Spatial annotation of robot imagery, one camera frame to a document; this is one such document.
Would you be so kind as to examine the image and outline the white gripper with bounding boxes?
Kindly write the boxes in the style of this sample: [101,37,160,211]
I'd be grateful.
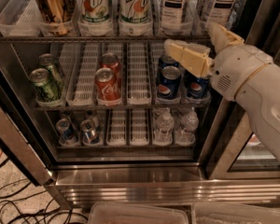
[164,22,273,101]

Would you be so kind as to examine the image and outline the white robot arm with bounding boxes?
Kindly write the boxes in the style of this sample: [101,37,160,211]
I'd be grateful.
[164,22,280,161]

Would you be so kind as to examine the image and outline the right tea bottle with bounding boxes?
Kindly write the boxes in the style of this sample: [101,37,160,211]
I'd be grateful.
[197,0,235,34]

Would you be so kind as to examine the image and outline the tea bottle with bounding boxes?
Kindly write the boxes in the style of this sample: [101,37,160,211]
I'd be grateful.
[160,0,189,30]
[197,0,235,34]

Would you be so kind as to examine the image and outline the left tea bottle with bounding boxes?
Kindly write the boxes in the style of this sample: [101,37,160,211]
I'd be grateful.
[160,0,189,30]

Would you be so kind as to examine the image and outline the right clear water bottle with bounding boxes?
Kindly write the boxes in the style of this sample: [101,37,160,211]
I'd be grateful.
[175,111,199,146]

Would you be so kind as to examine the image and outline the clear water bottle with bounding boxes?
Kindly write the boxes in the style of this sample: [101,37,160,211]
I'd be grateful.
[154,112,175,147]
[175,111,199,146]

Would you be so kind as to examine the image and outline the right 7up bottle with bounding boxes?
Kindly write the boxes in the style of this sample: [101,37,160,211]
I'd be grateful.
[119,0,150,24]

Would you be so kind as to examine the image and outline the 7up bottle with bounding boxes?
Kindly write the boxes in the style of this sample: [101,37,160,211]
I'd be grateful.
[78,0,112,23]
[119,0,150,24]

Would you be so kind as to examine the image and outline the left clear water bottle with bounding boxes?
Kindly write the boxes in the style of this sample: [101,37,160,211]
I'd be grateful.
[154,112,175,147]

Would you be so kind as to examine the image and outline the stainless steel fridge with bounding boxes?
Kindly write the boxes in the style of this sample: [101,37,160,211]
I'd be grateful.
[0,0,280,209]

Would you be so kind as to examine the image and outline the left 7up bottle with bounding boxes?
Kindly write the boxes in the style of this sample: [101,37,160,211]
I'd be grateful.
[78,0,112,23]

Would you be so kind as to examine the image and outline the empty clear shelf tray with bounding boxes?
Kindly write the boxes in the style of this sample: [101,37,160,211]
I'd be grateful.
[0,0,40,37]

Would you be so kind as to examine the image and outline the open steel fridge door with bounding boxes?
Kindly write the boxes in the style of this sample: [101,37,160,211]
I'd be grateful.
[0,60,57,186]

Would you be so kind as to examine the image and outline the front right pepsi can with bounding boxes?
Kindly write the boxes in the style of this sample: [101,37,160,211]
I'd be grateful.
[186,74,209,99]

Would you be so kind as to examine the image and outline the pepsi can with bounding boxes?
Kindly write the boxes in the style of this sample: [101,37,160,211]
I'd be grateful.
[158,54,178,76]
[186,74,209,99]
[157,66,181,100]

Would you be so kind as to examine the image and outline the rear left pepsi can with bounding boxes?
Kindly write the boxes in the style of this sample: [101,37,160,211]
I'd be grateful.
[158,54,178,76]

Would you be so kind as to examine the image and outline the front left pepsi can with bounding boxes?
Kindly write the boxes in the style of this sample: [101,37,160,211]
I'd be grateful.
[157,66,181,100]

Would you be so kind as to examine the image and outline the rear red cola can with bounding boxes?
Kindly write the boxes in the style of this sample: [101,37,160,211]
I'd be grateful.
[100,52,121,86]

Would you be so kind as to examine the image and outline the red cola can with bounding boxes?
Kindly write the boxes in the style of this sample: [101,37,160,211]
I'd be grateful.
[100,52,121,86]
[94,68,120,101]

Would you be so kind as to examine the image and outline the front red cola can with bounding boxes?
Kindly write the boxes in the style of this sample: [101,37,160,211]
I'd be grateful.
[94,68,120,101]

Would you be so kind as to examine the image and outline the right blue silver can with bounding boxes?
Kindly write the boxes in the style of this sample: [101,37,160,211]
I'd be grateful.
[80,119,100,146]

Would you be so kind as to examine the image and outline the blue silver can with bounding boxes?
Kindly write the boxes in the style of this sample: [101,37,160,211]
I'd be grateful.
[56,119,77,145]
[80,119,100,146]

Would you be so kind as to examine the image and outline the gold tall can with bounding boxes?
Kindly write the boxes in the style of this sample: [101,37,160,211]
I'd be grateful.
[35,0,76,35]

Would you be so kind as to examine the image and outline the rear green can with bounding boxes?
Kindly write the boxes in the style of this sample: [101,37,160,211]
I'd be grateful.
[38,53,64,90]

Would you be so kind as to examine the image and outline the green can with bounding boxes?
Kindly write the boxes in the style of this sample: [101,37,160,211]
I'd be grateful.
[38,53,64,90]
[29,68,61,102]

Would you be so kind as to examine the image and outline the right clear plastic bin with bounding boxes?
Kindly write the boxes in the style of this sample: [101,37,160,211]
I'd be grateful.
[191,202,280,224]

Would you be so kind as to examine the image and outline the clear plastic bin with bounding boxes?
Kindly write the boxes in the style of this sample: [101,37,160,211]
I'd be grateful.
[191,202,280,224]
[87,203,189,224]

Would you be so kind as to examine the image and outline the left blue silver can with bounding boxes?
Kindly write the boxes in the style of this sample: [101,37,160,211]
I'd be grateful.
[56,119,77,145]

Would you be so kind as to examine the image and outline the front green can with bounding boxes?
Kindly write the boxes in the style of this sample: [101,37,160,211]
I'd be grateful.
[29,68,61,102]

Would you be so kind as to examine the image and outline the left clear plastic bin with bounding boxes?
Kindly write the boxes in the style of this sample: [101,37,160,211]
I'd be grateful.
[87,203,189,224]

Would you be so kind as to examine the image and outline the black floor cables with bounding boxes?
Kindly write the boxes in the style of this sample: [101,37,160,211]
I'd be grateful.
[0,151,89,224]

